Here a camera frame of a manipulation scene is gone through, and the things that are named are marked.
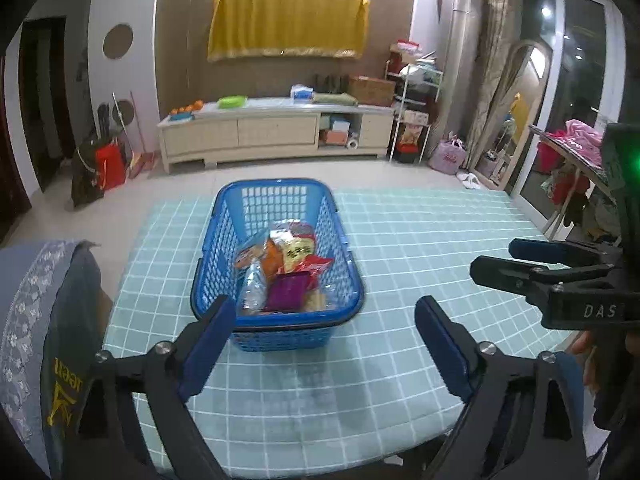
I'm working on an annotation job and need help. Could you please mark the orange snack packet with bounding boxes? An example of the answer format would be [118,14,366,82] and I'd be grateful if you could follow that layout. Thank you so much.
[262,240,286,278]

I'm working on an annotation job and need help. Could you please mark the pink tote bag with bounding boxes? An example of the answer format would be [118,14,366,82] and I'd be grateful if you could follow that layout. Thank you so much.
[429,132,468,176]

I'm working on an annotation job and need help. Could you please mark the beige low cabinet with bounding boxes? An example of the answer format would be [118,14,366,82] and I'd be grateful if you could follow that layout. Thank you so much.
[157,96,396,173]

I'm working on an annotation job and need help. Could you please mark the arched standing mirror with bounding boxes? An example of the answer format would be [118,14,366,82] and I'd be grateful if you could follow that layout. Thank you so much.
[472,44,551,191]

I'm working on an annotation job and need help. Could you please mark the white shelf rack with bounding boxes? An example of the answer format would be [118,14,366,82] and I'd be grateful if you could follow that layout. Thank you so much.
[387,40,445,163]

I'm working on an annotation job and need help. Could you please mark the yellow hanging cloth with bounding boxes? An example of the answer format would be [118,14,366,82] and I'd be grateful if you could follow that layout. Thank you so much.
[207,0,372,63]

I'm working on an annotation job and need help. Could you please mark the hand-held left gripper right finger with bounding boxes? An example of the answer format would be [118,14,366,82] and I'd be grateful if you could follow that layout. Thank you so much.
[414,296,589,480]

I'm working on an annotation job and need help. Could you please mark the purple snack packet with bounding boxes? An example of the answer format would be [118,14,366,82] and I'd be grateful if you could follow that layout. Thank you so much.
[264,271,312,312]

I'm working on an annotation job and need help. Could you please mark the wooden folding table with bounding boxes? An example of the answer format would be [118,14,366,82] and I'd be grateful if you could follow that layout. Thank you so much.
[529,124,626,241]

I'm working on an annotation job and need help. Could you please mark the dark cloth yellow print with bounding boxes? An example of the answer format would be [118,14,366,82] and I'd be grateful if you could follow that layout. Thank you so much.
[40,245,115,461]

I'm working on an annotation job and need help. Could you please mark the red hanging clothes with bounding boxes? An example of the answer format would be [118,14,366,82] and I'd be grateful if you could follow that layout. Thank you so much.
[537,142,591,228]

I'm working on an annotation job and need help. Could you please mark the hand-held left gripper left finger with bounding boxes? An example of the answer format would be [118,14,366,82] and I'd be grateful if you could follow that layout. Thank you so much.
[75,294,237,480]

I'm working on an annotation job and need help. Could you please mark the clear plastic snack bag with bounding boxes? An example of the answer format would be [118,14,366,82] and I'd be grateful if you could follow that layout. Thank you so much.
[237,259,271,315]

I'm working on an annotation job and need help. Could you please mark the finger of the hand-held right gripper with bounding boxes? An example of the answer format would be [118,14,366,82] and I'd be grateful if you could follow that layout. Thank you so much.
[470,255,618,311]
[509,238,622,270]

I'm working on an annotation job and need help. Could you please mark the blue plastic basket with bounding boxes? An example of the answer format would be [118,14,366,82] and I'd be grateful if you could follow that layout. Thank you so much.
[190,178,365,352]

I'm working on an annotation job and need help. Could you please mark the broom with red head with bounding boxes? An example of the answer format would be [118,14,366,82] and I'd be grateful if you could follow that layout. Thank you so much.
[129,91,161,178]

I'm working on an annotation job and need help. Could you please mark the glass sliding door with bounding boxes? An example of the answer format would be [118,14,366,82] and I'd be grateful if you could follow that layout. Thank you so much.
[517,0,626,231]

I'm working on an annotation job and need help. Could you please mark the pink cloth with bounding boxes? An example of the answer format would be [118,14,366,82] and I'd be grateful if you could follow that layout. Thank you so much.
[550,119,608,166]

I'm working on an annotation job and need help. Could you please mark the red paper bag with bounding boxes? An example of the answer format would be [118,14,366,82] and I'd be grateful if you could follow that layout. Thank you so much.
[95,141,127,192]

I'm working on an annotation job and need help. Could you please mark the red snack packet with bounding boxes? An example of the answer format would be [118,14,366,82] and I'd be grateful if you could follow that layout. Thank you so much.
[295,255,335,281]

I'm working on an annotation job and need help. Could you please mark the patterned beige curtain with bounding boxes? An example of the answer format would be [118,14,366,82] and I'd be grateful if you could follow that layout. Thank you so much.
[465,0,521,176]

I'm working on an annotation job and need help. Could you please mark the folded green cloth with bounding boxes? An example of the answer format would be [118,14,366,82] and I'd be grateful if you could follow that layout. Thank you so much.
[311,91,360,107]

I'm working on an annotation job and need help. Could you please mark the teal checked tablecloth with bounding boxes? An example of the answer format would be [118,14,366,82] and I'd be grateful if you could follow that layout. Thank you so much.
[102,187,586,478]

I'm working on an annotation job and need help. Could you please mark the dark wooden door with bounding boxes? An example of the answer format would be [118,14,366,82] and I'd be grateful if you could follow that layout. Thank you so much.
[20,17,68,193]

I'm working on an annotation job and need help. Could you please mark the tall standing air conditioner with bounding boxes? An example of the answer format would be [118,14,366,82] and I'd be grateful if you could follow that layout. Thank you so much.
[435,0,483,158]

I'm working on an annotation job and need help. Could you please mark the orange sausage packet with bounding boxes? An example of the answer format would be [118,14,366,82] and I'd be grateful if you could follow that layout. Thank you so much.
[235,242,268,270]

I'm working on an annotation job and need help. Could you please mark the red and yellow snack pouch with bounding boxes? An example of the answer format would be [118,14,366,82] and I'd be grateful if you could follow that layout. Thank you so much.
[270,227,317,273]

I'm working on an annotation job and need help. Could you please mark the brown cardboard box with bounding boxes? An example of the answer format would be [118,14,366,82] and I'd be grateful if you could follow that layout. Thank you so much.
[346,75,397,107]

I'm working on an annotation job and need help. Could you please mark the black bag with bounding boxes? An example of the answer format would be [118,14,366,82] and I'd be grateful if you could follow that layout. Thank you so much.
[71,137,108,209]

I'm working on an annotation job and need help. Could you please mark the person's right hand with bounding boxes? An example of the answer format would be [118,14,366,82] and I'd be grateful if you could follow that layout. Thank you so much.
[569,331,601,401]

